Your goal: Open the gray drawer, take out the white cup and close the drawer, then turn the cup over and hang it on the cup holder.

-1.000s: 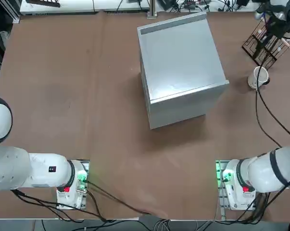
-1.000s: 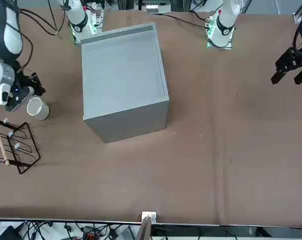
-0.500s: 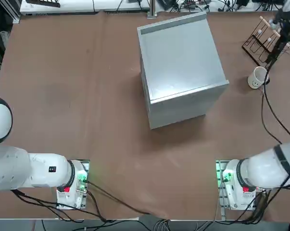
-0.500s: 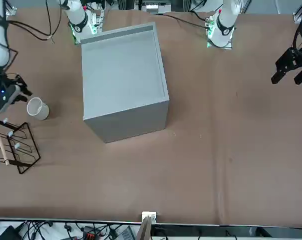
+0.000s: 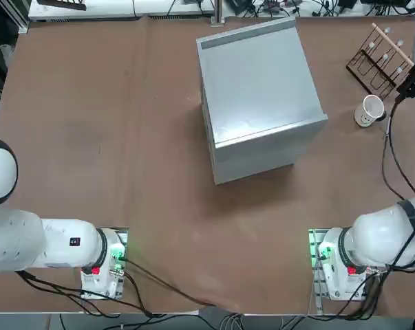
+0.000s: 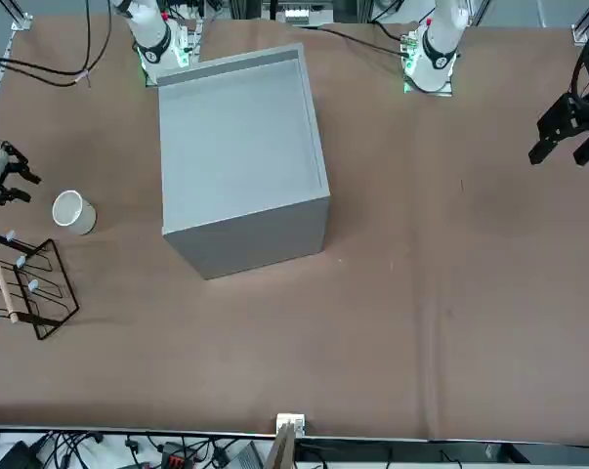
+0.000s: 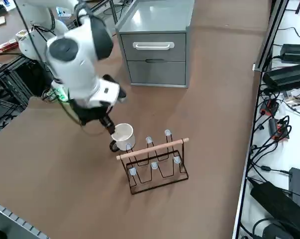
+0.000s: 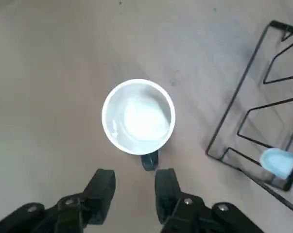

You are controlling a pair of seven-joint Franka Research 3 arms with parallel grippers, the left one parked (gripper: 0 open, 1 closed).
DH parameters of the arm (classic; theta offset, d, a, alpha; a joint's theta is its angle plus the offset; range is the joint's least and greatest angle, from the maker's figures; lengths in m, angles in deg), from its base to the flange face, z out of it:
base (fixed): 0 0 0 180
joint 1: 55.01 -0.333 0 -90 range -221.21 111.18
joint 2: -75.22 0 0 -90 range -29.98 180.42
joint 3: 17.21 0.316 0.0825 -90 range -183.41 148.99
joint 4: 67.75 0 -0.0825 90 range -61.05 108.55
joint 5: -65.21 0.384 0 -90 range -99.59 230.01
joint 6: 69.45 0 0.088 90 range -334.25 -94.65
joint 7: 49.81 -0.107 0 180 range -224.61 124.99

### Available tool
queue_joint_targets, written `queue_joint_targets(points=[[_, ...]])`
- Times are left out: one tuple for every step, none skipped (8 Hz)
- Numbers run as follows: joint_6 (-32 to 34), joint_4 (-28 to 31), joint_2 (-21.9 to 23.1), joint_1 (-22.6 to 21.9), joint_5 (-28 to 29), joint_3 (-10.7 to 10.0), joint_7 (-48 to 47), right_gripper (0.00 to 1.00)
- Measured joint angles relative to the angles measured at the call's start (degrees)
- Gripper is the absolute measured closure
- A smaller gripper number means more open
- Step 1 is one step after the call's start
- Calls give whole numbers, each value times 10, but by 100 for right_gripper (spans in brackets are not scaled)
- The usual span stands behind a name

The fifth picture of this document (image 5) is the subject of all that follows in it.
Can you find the aluminium frame post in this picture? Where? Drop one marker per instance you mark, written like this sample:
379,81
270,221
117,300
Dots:
217,13

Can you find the black slotted bar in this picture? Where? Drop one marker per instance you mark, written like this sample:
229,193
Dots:
66,4

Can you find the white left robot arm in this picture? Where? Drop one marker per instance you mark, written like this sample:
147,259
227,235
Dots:
55,240

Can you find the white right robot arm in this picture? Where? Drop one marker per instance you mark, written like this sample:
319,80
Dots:
375,233

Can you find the aluminium frame rail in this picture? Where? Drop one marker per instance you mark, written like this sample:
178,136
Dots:
21,17

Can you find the red black adapter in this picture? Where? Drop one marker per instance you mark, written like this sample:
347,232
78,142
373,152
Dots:
270,4

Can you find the gray drawer cabinet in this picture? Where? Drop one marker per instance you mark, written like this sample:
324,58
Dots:
255,86

